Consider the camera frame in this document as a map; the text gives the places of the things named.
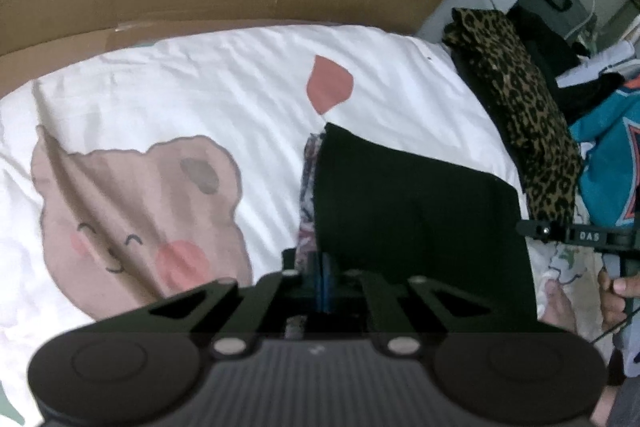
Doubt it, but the teal garment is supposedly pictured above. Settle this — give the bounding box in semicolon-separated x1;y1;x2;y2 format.
569;76;640;229

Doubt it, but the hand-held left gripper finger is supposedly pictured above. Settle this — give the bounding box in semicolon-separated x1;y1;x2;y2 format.
100;249;325;355
324;253;538;355

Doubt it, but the black garment bear print lining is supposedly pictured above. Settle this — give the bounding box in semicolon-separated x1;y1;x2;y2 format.
298;122;539;333

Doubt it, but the person's leg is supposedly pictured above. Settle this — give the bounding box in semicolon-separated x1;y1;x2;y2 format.
540;279;582;334

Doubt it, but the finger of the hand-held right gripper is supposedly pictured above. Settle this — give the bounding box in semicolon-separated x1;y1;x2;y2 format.
516;219;567;242

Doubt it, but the black cable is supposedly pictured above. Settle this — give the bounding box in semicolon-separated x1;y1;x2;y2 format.
589;304;640;344

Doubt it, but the white bear print bed sheet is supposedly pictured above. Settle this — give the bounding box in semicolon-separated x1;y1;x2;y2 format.
0;24;548;413

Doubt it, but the black cloth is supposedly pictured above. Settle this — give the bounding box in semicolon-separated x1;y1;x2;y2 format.
507;4;628;125

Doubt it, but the person's right hand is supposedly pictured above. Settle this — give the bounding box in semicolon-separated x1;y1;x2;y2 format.
597;268;640;333

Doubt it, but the leopard print cloth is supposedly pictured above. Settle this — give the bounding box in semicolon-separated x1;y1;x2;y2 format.
441;7;585;228

